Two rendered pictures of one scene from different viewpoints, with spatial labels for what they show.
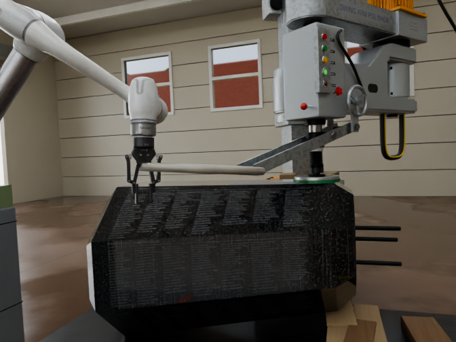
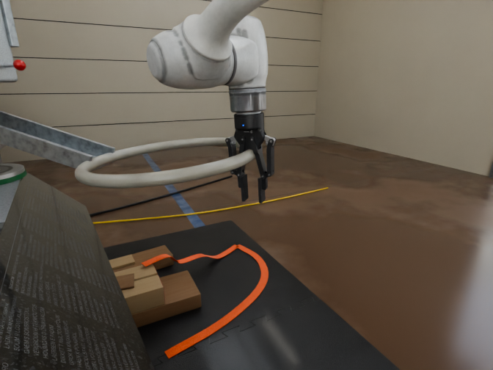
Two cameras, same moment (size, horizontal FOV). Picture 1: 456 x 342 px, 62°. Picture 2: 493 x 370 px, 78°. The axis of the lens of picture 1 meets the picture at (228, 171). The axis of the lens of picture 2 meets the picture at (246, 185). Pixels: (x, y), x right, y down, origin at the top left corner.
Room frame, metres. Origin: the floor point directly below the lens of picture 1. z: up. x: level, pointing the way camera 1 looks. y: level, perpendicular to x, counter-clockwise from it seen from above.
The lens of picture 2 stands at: (1.90, 0.84, 1.12)
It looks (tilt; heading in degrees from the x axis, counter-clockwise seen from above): 18 degrees down; 225
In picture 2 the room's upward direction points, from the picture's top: straight up
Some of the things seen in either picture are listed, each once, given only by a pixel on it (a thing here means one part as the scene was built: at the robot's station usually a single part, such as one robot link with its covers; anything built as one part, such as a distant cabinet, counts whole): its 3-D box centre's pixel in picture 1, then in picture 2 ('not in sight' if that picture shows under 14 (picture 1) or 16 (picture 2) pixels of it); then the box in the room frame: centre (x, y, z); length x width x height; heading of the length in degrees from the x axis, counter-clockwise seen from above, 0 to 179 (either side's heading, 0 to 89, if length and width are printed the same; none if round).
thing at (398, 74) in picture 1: (391, 83); not in sight; (2.21, -0.97, 1.35); 0.19 x 0.19 x 0.20
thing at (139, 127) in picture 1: (143, 129); (248, 100); (1.35, 0.29, 1.08); 0.09 x 0.09 x 0.06
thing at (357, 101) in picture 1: (351, 102); not in sight; (1.80, -0.60, 1.20); 0.15 x 0.10 x 0.15; 125
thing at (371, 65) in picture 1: (366, 87); not in sight; (2.04, -0.76, 1.31); 0.74 x 0.23 x 0.49; 125
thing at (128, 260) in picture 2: not in sight; (111, 264); (1.35, -0.85, 0.09); 0.25 x 0.10 x 0.01; 166
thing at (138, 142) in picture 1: (143, 150); (249, 131); (1.35, 0.30, 1.01); 0.08 x 0.07 x 0.09; 111
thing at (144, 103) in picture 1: (144, 100); (240, 53); (1.37, 0.29, 1.19); 0.13 x 0.11 x 0.16; 178
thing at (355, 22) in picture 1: (357, 27); not in sight; (2.03, -0.72, 1.62); 0.96 x 0.25 x 0.17; 125
